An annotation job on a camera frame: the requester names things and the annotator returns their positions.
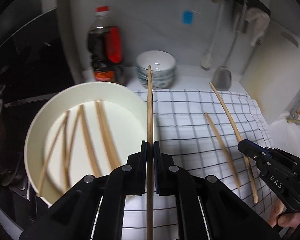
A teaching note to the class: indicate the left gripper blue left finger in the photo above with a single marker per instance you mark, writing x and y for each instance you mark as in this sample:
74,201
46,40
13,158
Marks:
137,175

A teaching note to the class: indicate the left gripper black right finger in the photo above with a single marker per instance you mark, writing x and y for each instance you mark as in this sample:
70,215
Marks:
162,163

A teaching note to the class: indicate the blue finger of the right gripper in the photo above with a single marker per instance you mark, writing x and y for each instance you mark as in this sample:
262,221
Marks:
252,150

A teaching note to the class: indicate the right hand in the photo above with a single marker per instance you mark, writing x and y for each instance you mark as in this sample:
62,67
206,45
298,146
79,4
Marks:
276,217

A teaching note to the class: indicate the white checkered cloth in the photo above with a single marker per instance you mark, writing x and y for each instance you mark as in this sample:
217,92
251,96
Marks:
185,134

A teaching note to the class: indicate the large white bowl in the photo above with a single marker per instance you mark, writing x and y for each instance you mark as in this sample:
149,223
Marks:
89,128

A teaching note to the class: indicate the metal spatula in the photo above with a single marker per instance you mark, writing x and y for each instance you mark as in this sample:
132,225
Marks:
222,77

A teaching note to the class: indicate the white cutting board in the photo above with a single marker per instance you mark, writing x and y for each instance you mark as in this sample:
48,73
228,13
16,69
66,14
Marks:
272,77

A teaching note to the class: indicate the white dish brush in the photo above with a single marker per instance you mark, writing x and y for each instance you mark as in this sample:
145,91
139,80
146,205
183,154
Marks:
206,59

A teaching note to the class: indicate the stacked patterned ceramic bowls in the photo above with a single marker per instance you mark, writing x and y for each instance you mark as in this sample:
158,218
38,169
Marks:
163,67

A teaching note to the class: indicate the hanging white rag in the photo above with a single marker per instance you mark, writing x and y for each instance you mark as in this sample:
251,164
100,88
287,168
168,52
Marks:
261,20

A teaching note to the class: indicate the soy sauce bottle red cap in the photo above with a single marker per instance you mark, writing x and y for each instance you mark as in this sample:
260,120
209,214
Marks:
104,45

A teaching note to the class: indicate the blue wall sticker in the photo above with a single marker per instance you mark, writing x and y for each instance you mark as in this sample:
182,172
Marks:
187,17

